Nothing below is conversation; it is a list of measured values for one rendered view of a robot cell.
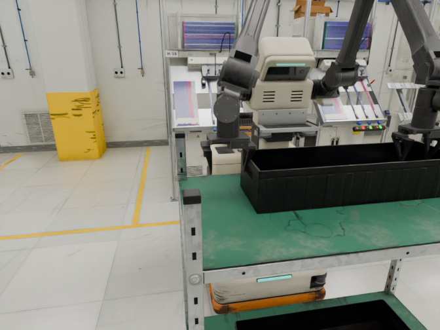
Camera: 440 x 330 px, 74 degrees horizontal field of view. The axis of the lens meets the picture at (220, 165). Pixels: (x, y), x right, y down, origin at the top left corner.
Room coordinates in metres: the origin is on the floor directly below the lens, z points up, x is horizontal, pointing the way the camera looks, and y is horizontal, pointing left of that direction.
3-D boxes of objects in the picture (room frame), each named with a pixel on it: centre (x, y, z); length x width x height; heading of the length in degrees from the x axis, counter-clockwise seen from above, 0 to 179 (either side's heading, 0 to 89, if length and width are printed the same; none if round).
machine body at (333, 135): (3.49, -1.24, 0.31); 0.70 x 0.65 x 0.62; 100
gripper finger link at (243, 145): (0.72, -0.05, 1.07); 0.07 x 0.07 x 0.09; 10
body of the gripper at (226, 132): (0.71, -0.02, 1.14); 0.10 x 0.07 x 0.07; 100
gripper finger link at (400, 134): (0.81, -0.54, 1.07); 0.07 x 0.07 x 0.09; 10
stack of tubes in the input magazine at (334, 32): (3.38, -1.32, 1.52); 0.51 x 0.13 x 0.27; 100
